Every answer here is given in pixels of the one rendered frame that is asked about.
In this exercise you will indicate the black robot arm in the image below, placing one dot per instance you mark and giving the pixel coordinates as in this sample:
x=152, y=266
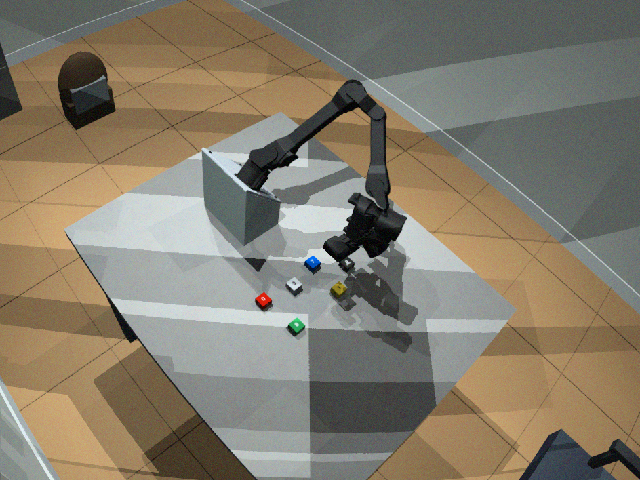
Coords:
x=281, y=152

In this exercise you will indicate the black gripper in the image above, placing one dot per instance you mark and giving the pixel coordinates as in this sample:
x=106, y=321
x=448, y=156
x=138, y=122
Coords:
x=341, y=247

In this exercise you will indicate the green block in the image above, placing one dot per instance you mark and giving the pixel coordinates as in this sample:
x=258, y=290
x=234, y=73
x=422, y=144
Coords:
x=296, y=326

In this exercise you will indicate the blue block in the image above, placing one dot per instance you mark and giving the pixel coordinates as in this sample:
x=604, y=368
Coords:
x=312, y=263

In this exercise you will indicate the yellow block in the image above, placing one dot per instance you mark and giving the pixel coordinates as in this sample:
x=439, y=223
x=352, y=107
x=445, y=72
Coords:
x=338, y=290

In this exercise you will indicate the red block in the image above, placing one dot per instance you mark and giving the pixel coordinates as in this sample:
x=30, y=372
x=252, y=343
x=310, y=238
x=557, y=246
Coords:
x=263, y=300

